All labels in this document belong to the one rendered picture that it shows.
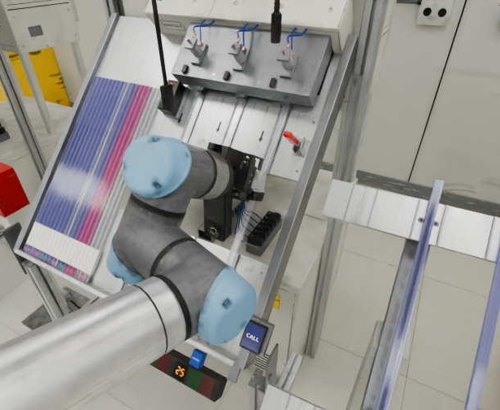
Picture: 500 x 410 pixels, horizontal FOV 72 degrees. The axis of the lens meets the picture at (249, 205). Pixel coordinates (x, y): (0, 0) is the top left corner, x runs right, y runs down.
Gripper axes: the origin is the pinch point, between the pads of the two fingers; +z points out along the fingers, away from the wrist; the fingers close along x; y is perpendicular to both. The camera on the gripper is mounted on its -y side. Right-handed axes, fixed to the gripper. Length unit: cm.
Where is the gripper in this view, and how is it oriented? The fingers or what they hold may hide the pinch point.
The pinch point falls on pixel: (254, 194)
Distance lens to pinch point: 72.7
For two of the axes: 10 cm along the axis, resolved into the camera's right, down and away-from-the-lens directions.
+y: 2.6, -9.6, -1.0
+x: -8.8, -2.8, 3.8
